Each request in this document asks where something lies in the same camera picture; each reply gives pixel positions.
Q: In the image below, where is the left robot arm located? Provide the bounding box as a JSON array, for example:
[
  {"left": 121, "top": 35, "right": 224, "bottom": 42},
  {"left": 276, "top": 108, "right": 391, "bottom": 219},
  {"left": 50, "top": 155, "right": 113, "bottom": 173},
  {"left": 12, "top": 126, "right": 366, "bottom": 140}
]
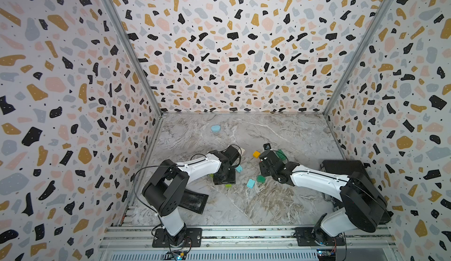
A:
[{"left": 142, "top": 146, "right": 242, "bottom": 247}]

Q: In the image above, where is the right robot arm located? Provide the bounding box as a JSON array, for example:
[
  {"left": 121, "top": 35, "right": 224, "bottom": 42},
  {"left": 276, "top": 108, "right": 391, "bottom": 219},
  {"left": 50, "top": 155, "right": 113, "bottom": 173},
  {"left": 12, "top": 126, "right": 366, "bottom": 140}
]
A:
[{"left": 259, "top": 150, "right": 391, "bottom": 246}]

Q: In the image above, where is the dark green long lego brick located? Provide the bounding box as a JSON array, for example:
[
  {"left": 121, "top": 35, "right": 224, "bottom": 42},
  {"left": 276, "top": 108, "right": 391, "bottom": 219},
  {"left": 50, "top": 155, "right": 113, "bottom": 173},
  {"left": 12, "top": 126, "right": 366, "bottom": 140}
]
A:
[{"left": 276, "top": 150, "right": 288, "bottom": 161}]

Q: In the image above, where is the green square lego brick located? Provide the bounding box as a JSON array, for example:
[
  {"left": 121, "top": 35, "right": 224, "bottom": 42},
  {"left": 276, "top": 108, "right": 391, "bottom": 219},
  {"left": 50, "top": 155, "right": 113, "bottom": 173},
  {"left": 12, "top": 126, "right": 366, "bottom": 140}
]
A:
[{"left": 257, "top": 175, "right": 266, "bottom": 184}]

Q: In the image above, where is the light blue round puck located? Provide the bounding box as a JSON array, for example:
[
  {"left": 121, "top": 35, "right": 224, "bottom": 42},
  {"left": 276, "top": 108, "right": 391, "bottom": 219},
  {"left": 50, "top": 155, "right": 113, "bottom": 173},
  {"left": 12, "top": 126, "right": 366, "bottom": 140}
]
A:
[{"left": 211, "top": 125, "right": 222, "bottom": 133}]

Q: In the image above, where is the black hard case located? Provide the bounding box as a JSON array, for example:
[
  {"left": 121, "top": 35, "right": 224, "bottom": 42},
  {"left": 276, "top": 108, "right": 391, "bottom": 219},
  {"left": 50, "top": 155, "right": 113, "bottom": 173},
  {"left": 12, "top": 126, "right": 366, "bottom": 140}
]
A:
[{"left": 319, "top": 159, "right": 371, "bottom": 212}]

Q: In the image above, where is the green circuit board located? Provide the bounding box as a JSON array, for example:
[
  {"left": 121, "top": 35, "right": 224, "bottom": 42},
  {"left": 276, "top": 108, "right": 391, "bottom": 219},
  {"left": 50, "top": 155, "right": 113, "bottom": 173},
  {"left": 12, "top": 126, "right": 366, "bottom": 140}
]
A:
[{"left": 172, "top": 251, "right": 188, "bottom": 261}]

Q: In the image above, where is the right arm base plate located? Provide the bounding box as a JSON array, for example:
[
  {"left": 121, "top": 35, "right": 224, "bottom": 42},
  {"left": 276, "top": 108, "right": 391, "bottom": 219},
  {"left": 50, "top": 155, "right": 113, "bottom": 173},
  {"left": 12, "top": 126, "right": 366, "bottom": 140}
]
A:
[{"left": 294, "top": 227, "right": 345, "bottom": 247}]

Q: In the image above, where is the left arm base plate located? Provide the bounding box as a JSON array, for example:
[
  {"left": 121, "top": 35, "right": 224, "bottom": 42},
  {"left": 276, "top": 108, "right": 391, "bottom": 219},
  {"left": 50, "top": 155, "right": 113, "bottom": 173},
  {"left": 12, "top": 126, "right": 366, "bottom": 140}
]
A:
[{"left": 152, "top": 228, "right": 203, "bottom": 248}]

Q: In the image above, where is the aluminium frame rail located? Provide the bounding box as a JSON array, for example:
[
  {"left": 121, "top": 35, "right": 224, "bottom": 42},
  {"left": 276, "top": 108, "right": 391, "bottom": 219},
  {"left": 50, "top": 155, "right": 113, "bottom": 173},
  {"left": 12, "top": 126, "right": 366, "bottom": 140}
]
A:
[{"left": 96, "top": 225, "right": 402, "bottom": 261}]

